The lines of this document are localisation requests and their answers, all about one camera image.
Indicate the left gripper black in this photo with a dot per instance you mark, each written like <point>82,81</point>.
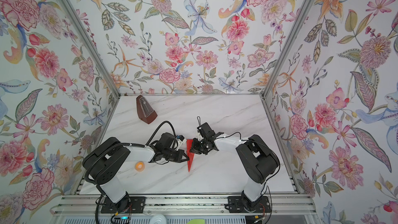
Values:
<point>180,154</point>

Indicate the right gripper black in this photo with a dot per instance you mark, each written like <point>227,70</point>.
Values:
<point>195,148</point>

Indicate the red square paper sheet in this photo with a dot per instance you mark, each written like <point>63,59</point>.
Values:
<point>190,154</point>

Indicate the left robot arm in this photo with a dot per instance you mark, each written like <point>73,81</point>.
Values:
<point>103,164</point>

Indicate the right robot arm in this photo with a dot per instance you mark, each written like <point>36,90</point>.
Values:
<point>258,160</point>

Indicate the brown wooden metronome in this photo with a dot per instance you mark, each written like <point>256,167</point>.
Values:
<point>145,111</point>

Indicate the green object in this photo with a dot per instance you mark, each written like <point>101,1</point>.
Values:
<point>196,221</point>

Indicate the white round object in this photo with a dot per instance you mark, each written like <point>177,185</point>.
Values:
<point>158,219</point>

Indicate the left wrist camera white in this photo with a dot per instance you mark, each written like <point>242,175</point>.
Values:
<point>180,141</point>

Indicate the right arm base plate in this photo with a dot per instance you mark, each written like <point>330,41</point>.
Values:
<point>240,204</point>

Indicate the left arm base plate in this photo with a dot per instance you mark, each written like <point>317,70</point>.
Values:
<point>132,205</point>

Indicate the aluminium front rail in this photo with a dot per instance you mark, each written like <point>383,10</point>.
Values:
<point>190,204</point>

